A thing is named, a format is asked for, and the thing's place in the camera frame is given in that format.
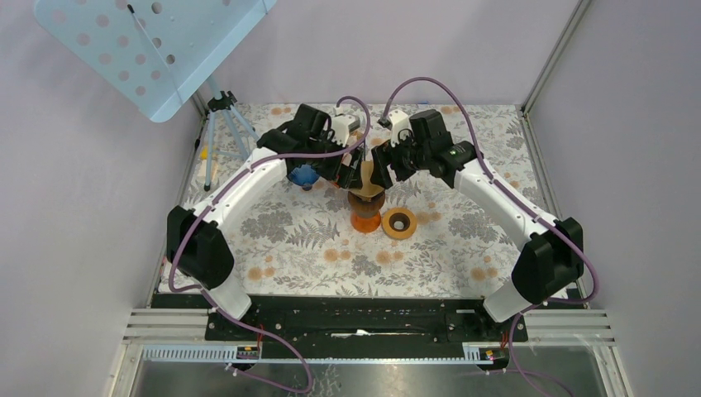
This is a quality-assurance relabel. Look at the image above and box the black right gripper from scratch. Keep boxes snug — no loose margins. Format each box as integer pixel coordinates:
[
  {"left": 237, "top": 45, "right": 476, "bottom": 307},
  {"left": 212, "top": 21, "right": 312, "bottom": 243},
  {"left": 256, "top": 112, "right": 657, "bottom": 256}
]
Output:
[{"left": 370, "top": 129, "right": 431, "bottom": 190}]

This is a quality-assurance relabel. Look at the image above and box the purple cable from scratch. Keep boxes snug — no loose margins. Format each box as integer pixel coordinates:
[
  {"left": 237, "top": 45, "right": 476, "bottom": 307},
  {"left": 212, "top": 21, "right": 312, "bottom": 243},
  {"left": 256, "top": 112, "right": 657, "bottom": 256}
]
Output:
[
  {"left": 167, "top": 96, "right": 372, "bottom": 395},
  {"left": 380, "top": 77, "right": 601, "bottom": 397}
]

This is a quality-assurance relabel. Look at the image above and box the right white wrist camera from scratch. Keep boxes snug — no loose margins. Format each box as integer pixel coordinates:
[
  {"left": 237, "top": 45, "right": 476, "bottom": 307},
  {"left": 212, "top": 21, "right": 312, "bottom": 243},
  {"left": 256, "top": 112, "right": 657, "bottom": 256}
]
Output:
[{"left": 378, "top": 110, "right": 410, "bottom": 147}]

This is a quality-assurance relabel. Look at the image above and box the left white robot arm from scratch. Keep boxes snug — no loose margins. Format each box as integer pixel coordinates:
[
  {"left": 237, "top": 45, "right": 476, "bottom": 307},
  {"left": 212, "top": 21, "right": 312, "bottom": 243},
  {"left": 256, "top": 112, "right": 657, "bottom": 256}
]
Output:
[{"left": 165, "top": 104, "right": 370, "bottom": 340}]

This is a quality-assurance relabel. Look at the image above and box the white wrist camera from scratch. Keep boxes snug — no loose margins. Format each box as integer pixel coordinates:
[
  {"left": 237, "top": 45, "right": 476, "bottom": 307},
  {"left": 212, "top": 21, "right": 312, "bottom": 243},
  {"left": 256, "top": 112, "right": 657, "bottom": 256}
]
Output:
[
  {"left": 378, "top": 110, "right": 410, "bottom": 147},
  {"left": 330, "top": 107, "right": 360, "bottom": 147}
]

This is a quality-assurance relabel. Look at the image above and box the light wooden dripper ring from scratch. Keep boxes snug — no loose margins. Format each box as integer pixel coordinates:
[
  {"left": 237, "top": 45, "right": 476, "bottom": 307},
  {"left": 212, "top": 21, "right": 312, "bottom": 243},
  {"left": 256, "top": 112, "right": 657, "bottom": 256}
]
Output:
[{"left": 380, "top": 206, "right": 417, "bottom": 241}]

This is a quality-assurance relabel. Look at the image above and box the blue dripper on left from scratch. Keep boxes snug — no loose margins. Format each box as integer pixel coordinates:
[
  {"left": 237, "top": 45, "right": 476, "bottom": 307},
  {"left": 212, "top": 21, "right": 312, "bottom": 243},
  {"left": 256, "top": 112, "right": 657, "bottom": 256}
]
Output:
[{"left": 287, "top": 165, "right": 320, "bottom": 191}]

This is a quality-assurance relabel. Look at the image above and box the light blue music stand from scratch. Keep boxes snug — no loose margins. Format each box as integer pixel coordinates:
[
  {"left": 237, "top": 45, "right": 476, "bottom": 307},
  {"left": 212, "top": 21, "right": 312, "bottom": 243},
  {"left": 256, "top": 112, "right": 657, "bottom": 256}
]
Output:
[{"left": 34, "top": 0, "right": 274, "bottom": 159}]

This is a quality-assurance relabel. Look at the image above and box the orange glass carafe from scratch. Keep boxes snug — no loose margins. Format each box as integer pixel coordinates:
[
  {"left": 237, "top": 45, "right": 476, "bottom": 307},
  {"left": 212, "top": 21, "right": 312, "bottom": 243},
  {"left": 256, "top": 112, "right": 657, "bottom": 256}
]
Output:
[{"left": 350, "top": 211, "right": 382, "bottom": 233}]

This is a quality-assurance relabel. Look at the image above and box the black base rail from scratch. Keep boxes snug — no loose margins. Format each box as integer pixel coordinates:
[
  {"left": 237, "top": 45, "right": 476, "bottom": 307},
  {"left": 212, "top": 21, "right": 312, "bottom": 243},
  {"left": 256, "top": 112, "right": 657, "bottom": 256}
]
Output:
[{"left": 205, "top": 295, "right": 512, "bottom": 360}]

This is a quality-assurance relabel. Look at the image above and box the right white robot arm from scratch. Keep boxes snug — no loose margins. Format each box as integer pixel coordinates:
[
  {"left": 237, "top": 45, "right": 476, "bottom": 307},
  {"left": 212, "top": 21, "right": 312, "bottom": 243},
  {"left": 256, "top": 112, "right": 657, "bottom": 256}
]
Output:
[{"left": 371, "top": 109, "right": 584, "bottom": 341}]

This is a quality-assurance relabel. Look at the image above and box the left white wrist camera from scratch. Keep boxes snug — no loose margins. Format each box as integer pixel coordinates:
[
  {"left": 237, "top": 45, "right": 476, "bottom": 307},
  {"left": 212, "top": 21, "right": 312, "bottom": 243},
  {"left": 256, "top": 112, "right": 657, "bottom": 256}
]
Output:
[{"left": 330, "top": 107, "right": 360, "bottom": 147}]

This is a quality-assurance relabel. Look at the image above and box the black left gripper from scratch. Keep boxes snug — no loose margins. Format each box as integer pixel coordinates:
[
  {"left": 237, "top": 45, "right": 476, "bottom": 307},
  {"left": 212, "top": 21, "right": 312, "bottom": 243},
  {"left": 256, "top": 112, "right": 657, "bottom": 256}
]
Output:
[{"left": 307, "top": 130, "right": 363, "bottom": 189}]

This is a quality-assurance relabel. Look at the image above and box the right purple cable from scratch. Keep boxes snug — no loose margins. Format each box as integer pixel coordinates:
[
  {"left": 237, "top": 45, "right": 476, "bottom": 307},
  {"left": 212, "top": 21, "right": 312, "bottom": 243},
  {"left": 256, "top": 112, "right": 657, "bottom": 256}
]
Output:
[{"left": 380, "top": 77, "right": 601, "bottom": 397}]

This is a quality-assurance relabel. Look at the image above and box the floral tablecloth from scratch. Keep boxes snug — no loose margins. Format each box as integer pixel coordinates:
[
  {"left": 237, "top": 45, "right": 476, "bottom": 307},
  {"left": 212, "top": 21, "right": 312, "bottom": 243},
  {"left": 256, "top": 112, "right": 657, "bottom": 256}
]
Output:
[{"left": 157, "top": 103, "right": 570, "bottom": 301}]

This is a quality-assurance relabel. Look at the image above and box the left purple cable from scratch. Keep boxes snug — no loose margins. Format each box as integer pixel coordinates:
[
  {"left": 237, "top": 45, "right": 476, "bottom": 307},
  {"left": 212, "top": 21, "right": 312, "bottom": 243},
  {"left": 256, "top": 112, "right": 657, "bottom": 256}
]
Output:
[{"left": 167, "top": 96, "right": 372, "bottom": 395}]

